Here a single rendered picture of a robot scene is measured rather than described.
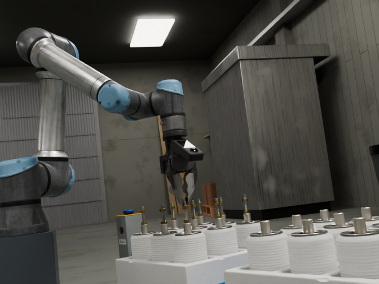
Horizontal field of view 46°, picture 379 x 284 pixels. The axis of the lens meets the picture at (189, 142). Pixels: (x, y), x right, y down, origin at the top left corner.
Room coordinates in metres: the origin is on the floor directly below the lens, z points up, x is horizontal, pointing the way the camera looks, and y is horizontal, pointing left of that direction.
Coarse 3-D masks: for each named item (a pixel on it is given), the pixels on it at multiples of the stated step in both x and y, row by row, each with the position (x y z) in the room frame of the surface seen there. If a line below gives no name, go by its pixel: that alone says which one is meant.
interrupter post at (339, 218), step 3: (336, 213) 1.04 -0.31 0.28; (339, 213) 1.03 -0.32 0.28; (342, 213) 1.03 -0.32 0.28; (336, 216) 1.03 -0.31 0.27; (339, 216) 1.02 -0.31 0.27; (342, 216) 1.02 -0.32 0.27; (336, 219) 1.03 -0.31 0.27; (339, 219) 1.02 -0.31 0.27; (342, 219) 1.02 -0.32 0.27; (336, 222) 1.03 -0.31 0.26; (339, 222) 1.02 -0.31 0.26; (342, 222) 1.02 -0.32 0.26; (336, 225) 1.03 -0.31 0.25; (339, 225) 1.02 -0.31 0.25; (342, 225) 1.02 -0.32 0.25
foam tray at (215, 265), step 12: (240, 252) 1.31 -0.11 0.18; (120, 264) 1.47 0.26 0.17; (132, 264) 1.41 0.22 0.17; (144, 264) 1.35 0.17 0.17; (156, 264) 1.30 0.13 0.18; (168, 264) 1.25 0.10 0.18; (180, 264) 1.22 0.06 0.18; (192, 264) 1.20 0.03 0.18; (204, 264) 1.22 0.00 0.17; (216, 264) 1.25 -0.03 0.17; (228, 264) 1.28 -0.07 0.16; (240, 264) 1.30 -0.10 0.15; (120, 276) 1.47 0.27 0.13; (132, 276) 1.41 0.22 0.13; (144, 276) 1.35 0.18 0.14; (156, 276) 1.30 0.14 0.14; (168, 276) 1.25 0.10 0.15; (180, 276) 1.21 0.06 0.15; (192, 276) 1.20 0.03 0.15; (204, 276) 1.22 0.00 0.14; (216, 276) 1.25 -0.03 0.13
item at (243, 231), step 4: (244, 224) 1.40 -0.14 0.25; (248, 224) 1.40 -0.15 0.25; (252, 224) 1.40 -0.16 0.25; (256, 224) 1.40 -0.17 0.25; (236, 228) 1.41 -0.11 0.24; (240, 228) 1.40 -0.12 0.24; (244, 228) 1.39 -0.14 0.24; (248, 228) 1.39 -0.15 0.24; (252, 228) 1.39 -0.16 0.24; (256, 228) 1.39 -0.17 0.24; (260, 228) 1.40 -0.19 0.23; (236, 232) 1.41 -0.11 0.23; (240, 232) 1.40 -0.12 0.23; (244, 232) 1.40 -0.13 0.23; (248, 232) 1.39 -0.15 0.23; (252, 232) 1.39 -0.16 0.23; (240, 236) 1.40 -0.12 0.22; (244, 236) 1.40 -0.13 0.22; (240, 240) 1.41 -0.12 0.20; (244, 240) 1.40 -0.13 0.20; (240, 244) 1.41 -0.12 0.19; (244, 244) 1.40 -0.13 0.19; (244, 248) 1.40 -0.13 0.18
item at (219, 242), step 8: (208, 232) 1.34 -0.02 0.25; (216, 232) 1.32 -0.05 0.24; (224, 232) 1.32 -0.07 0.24; (232, 232) 1.33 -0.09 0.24; (208, 240) 1.34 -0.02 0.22; (216, 240) 1.32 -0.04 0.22; (224, 240) 1.32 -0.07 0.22; (232, 240) 1.33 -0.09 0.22; (208, 248) 1.34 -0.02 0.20; (216, 248) 1.32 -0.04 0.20; (224, 248) 1.32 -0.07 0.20; (232, 248) 1.33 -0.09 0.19
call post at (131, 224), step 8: (120, 216) 1.62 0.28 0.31; (128, 216) 1.60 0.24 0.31; (136, 216) 1.62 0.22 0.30; (120, 224) 1.63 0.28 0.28; (128, 224) 1.60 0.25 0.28; (136, 224) 1.62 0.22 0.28; (128, 232) 1.60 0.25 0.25; (136, 232) 1.62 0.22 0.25; (120, 240) 1.63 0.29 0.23; (128, 240) 1.60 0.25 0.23; (120, 248) 1.64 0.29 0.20; (128, 248) 1.60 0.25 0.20; (120, 256) 1.64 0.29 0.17; (128, 256) 1.60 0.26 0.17
